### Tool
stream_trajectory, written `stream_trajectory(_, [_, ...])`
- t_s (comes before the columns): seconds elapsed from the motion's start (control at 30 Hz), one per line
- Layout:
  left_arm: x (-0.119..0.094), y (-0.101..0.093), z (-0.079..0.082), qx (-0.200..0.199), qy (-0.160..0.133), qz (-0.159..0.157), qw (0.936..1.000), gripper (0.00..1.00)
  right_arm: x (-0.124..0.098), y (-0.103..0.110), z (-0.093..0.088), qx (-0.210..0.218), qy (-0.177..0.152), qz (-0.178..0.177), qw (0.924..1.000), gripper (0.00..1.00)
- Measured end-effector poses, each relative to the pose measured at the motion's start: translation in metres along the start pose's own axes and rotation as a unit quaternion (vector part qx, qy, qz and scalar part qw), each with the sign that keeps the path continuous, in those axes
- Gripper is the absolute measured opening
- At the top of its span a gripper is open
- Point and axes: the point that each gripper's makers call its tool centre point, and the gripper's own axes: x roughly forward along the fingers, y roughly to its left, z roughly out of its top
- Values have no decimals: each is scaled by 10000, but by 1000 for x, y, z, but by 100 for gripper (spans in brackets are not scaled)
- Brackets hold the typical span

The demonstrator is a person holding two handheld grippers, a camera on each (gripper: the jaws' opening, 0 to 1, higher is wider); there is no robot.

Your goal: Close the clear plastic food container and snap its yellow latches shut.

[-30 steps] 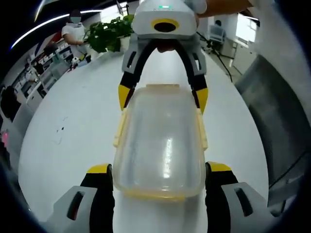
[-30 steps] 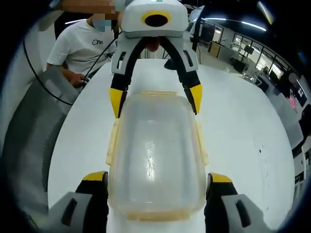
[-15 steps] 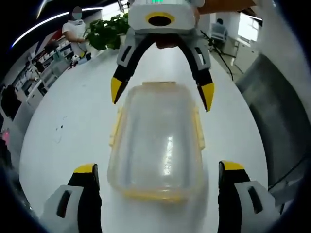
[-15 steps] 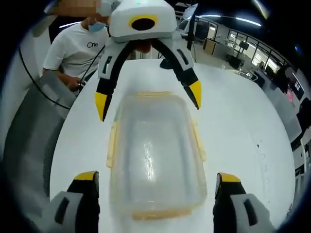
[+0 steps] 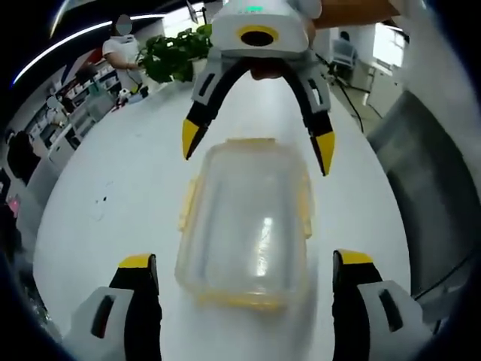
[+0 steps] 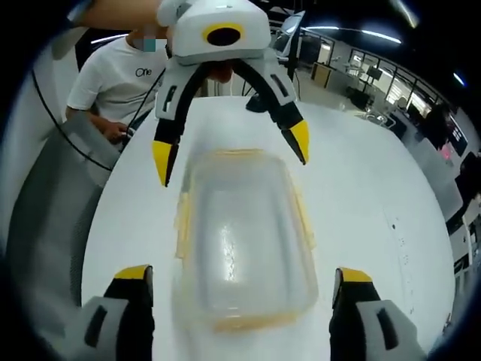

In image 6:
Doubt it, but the tilted monitor on stand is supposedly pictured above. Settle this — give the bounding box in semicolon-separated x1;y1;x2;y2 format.
273;10;306;71

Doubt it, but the brown cabinet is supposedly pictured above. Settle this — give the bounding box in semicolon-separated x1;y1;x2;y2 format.
310;61;336;90

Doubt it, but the thin black cable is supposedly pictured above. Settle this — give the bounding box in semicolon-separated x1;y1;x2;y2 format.
126;67;167;138

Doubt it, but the small black device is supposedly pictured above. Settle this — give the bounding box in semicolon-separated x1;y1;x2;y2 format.
245;93;272;113

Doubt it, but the clear plastic food container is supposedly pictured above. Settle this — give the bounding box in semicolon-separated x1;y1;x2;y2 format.
171;147;320;334

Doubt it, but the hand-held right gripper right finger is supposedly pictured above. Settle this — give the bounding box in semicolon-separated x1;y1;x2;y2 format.
329;266;428;361

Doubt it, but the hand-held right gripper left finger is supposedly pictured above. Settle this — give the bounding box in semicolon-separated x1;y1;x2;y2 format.
82;264;156;361

